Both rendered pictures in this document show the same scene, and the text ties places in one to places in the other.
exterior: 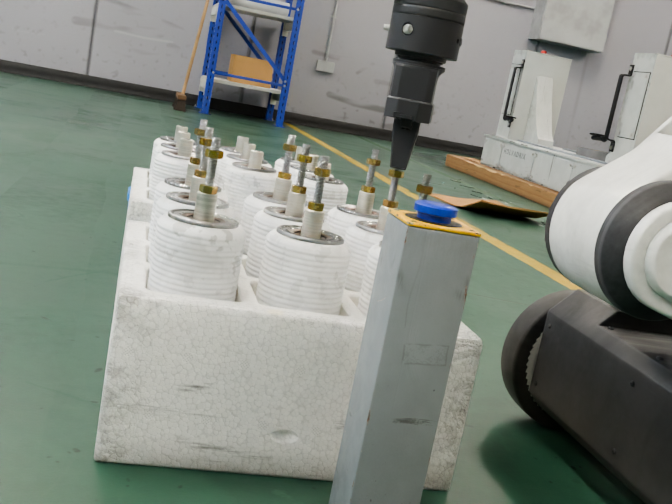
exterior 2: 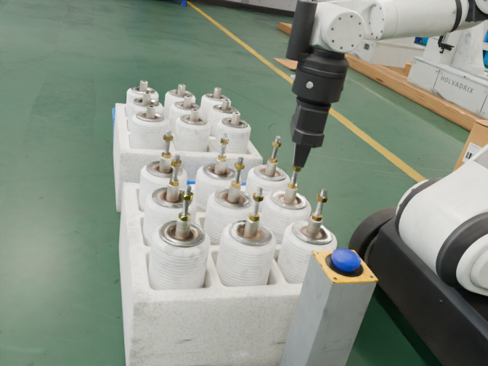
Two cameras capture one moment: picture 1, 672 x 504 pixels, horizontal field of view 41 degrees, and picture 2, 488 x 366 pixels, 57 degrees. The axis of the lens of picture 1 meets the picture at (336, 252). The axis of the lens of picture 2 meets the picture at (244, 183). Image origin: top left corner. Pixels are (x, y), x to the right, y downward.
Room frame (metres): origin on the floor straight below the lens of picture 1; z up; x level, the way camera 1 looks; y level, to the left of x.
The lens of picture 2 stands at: (0.32, 0.14, 0.66)
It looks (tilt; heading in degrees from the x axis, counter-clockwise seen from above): 26 degrees down; 353
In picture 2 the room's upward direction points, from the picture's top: 11 degrees clockwise
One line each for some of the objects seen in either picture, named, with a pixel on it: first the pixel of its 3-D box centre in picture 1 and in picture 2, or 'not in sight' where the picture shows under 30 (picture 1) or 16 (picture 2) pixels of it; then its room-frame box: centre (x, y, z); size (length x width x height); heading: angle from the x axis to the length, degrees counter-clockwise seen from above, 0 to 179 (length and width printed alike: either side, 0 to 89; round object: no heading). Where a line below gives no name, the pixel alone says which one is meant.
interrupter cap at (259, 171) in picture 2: (363, 212); (269, 173); (1.23, -0.03, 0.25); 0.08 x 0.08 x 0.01
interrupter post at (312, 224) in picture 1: (312, 224); (251, 226); (0.97, 0.03, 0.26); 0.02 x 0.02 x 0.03
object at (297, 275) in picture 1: (295, 314); (241, 275); (0.97, 0.03, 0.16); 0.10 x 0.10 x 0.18
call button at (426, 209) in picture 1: (434, 214); (345, 261); (0.82, -0.08, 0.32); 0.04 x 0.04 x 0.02
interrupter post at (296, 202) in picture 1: (295, 205); (234, 193); (1.08, 0.06, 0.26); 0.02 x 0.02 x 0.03
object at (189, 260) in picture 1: (189, 301); (176, 277); (0.94, 0.15, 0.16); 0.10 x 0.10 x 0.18
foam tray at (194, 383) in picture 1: (270, 340); (220, 266); (1.08, 0.06, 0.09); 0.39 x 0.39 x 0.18; 14
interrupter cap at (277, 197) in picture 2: (385, 230); (288, 200); (1.11, -0.06, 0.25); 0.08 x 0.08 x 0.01
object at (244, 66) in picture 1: (250, 71); not in sight; (6.91, 0.90, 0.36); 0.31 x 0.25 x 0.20; 104
